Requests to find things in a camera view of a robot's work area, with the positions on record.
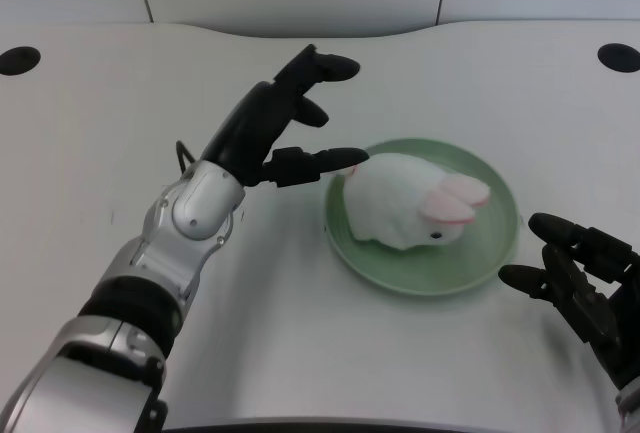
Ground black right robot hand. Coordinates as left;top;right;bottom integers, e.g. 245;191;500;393
498;211;640;397

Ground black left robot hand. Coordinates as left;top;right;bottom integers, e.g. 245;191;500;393
200;43;371;189

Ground white rabbit doll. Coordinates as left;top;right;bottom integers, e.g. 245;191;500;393
337;154;489;252

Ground green round plate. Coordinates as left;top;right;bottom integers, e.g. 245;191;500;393
323;137;521;301

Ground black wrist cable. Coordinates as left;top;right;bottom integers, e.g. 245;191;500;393
175;139;197;172

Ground black table cable hole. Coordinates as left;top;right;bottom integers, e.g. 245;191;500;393
596;42;640;73
0;45;42;76

